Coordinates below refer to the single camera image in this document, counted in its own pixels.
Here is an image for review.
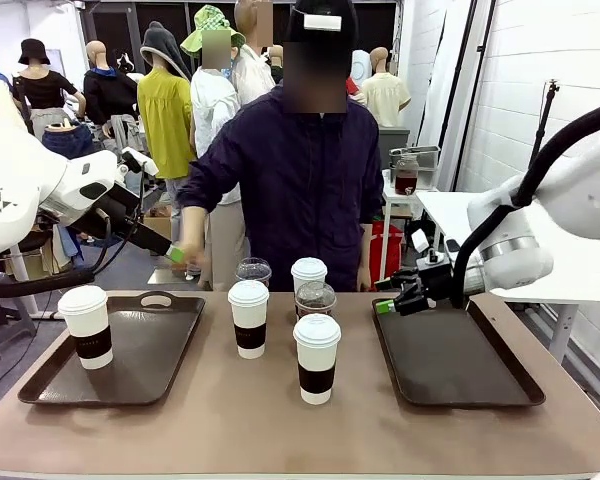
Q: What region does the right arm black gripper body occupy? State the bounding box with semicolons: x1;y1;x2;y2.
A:
403;259;455;314

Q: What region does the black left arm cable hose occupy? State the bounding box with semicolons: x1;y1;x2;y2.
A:
0;197;147;300

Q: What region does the person's left hand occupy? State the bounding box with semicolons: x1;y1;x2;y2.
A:
356;248;375;293

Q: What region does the cardboard box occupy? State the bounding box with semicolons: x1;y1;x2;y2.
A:
141;213;174;242

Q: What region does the grey cabinet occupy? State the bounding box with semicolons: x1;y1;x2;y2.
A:
377;126;412;171

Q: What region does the mannequin with green checkered hat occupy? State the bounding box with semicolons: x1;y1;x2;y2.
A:
179;4;251;292

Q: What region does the white paper coffee cup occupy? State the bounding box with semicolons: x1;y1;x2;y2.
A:
227;279;271;361
290;257;329;296
292;313;343;406
57;285;115;371

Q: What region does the brown plastic serving tray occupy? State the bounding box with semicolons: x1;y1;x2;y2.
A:
371;294;547;409
18;291;207;407

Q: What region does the person in red shirt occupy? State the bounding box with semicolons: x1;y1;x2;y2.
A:
346;75;369;107

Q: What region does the mannequin torso in blue jeans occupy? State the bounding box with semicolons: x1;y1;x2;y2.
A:
40;121;95;160

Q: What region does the glass jar with dark liquid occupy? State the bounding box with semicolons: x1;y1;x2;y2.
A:
394;154;421;197

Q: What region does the tall mannequin in white shirt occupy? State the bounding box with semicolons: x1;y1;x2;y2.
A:
231;0;277;107

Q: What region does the small white side table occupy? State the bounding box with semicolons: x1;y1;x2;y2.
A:
381;168;442;292

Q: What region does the clear plastic iced coffee cup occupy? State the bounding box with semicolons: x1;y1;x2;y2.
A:
234;257;273;290
294;280;338;321

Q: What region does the white oval appliance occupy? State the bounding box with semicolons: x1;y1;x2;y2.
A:
350;48;372;84

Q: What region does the person's right hand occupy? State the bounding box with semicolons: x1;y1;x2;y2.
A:
179;239;215;291

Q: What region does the person in dark purple jacket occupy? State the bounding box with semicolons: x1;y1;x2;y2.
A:
177;0;385;294

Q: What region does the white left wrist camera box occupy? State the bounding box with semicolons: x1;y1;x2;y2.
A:
121;146;160;177

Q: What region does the mannequin in black hoodie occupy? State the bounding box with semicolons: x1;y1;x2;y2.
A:
82;39;142;154

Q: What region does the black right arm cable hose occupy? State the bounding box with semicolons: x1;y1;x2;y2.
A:
452;99;600;309

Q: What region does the mannequin with black bucket hat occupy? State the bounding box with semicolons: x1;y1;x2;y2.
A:
11;38;87;142

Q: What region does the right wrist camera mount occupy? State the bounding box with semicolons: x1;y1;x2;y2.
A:
409;228;462;274

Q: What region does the mannequin in yellow top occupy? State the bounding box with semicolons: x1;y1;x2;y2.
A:
136;20;200;211

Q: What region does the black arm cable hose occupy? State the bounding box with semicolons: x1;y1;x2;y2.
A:
0;197;147;300
452;99;600;309

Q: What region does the grey plastic stool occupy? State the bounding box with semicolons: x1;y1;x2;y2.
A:
0;268;37;365

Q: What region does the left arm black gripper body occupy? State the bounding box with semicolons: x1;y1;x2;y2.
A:
69;184;175;257

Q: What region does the black tripod stand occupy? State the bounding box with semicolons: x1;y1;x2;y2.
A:
526;78;562;172

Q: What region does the person's right forearm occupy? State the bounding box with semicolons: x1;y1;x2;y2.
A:
179;203;210;249

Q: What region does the large white table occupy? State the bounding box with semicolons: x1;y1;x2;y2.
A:
414;188;600;365

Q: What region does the red bag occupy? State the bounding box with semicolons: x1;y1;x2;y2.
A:
369;218;405;292

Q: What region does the metal rectangular container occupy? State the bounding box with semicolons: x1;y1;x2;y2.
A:
389;144;442;192

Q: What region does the white head-mounted camera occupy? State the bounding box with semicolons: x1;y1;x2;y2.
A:
302;13;343;33

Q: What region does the mannequin in cream shirt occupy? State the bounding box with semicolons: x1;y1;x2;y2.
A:
360;46;413;129

